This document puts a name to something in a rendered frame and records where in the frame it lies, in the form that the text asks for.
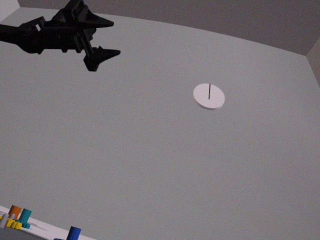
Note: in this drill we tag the blue gear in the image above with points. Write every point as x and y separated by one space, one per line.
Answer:
73 234

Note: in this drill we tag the yellow gear with black stripe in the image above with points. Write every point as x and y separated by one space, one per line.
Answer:
12 223

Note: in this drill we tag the orange gear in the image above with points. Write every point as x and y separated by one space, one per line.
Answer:
15 210

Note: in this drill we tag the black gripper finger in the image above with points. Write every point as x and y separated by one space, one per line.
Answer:
104 54
88 20

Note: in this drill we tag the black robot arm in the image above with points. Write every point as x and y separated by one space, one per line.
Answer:
30 40

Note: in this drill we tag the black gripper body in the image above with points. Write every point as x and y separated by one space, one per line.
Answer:
70 37

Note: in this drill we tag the teal gear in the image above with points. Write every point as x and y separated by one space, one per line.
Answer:
24 218

